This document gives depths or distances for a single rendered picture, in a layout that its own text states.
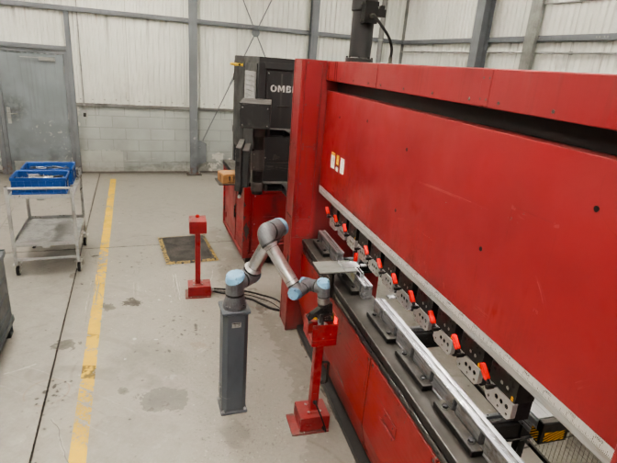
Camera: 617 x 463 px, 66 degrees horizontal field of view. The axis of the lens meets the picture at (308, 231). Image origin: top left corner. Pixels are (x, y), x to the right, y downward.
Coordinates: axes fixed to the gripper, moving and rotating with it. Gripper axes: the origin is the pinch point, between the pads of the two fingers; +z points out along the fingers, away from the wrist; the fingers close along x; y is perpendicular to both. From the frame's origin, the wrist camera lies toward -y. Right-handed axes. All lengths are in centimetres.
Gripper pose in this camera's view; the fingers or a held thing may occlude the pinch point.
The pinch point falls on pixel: (319, 332)
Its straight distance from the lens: 295.8
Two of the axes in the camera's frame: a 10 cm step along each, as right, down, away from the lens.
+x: -2.6, -3.4, 9.1
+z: 0.1, 9.4, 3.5
